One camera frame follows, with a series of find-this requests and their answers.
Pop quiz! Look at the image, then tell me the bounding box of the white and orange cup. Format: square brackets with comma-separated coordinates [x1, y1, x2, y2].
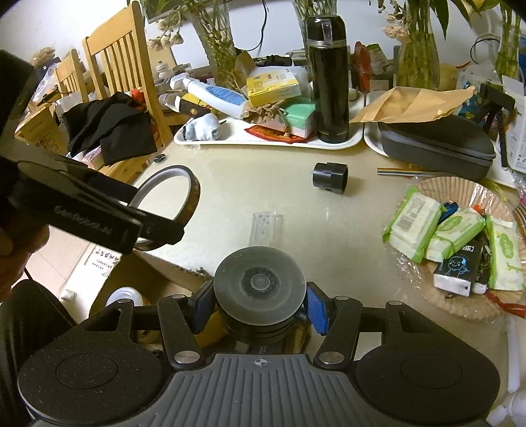
[105, 286, 145, 307]

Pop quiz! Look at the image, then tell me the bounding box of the black round case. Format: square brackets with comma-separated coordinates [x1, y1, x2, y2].
[213, 246, 307, 346]

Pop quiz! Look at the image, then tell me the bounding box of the clear plastic case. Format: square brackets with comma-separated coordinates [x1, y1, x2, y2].
[249, 212, 283, 248]

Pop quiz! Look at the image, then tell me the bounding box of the person left hand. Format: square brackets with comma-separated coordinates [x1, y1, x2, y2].
[0, 225, 50, 301]

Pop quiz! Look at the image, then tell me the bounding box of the open cardboard box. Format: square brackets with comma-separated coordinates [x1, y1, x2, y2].
[88, 250, 305, 355]

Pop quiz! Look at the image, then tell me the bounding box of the black cloth on chair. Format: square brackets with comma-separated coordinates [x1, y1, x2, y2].
[62, 93, 157, 166]

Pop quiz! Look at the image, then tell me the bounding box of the small black cap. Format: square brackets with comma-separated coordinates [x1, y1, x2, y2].
[153, 154, 166, 163]

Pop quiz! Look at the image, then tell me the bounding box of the green wet wipes pack left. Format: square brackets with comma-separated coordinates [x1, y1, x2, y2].
[382, 186, 445, 263]

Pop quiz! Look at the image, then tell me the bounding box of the green wet wipes pack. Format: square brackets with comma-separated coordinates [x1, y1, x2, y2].
[486, 215, 524, 292]
[424, 207, 485, 263]
[382, 186, 445, 263]

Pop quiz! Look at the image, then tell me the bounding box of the black white tissue pack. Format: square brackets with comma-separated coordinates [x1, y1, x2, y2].
[433, 238, 490, 297]

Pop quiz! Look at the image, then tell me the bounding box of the black cylindrical adapter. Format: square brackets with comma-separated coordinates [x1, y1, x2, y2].
[312, 163, 348, 194]

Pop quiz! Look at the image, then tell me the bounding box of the green wet wipes pack middle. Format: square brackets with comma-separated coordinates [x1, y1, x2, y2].
[424, 207, 485, 263]

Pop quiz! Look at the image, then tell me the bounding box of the light blue sock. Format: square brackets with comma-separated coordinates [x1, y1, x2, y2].
[183, 113, 220, 142]

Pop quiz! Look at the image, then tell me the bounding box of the wooden chair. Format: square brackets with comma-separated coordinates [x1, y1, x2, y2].
[53, 0, 186, 182]

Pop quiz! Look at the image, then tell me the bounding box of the woven paper plate basket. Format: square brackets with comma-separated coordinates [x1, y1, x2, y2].
[390, 176, 515, 320]

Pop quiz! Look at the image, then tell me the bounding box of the green wet wipes pack right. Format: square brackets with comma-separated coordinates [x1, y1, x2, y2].
[486, 215, 524, 292]

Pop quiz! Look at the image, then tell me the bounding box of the white serving tray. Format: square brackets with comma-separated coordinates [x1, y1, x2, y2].
[173, 91, 366, 151]

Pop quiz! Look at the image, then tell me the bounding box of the white blue lotion bottle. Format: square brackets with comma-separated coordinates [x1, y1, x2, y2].
[169, 73, 248, 119]

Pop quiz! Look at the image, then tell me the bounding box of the red packet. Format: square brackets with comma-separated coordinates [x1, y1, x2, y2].
[245, 125, 306, 144]

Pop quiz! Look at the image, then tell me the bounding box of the green white box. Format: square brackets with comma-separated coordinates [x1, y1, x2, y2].
[283, 101, 316, 139]

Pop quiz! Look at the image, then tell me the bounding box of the white gimbal tripod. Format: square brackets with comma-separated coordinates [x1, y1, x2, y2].
[487, 315, 526, 426]

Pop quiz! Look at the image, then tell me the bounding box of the black zipper hard case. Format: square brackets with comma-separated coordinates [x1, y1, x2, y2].
[378, 115, 496, 181]

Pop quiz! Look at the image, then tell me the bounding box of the brown paper envelope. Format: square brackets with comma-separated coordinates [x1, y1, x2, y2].
[351, 85, 475, 124]

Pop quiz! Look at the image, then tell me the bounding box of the glass vase with stems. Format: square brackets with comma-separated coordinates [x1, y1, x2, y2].
[185, 1, 237, 90]

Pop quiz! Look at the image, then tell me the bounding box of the yellow box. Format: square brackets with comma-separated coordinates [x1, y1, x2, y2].
[246, 67, 310, 107]

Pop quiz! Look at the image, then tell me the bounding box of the black thermos bottle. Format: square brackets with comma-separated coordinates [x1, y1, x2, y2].
[307, 15, 349, 143]

